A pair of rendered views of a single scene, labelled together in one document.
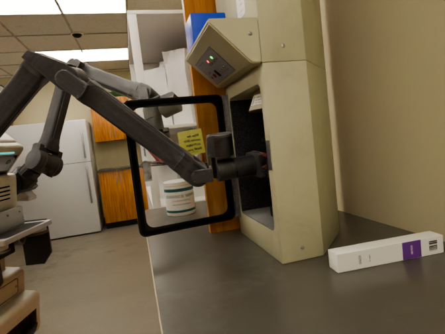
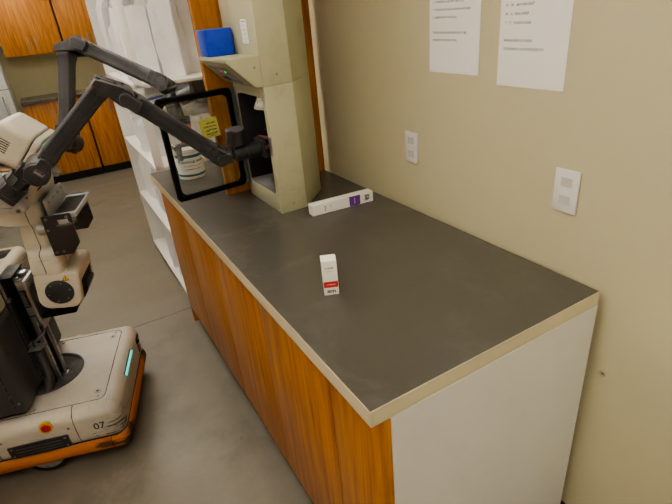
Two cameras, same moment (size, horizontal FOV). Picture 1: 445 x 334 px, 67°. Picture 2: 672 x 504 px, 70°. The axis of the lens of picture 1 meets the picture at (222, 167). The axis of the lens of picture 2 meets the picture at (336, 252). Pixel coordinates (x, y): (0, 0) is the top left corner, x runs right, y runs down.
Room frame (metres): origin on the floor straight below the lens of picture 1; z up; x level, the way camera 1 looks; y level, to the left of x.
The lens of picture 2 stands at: (-0.97, 0.11, 1.64)
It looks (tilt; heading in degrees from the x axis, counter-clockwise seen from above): 27 degrees down; 346
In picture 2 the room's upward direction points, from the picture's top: 6 degrees counter-clockwise
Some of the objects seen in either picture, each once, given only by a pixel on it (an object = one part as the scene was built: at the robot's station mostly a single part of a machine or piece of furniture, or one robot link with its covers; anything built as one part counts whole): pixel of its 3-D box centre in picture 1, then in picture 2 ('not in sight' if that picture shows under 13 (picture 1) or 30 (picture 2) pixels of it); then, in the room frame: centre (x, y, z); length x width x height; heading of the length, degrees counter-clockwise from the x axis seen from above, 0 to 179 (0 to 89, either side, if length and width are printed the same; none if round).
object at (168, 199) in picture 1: (182, 164); (203, 145); (1.02, 0.12, 1.19); 0.30 x 0.01 x 0.40; 110
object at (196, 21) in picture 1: (206, 34); (215, 42); (1.00, 0.00, 1.56); 0.10 x 0.10 x 0.09; 15
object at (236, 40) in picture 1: (217, 59); (229, 71); (0.91, -0.02, 1.46); 0.32 x 0.12 x 0.10; 15
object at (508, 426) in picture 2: not in sight; (312, 315); (0.77, -0.18, 0.45); 2.05 x 0.67 x 0.90; 15
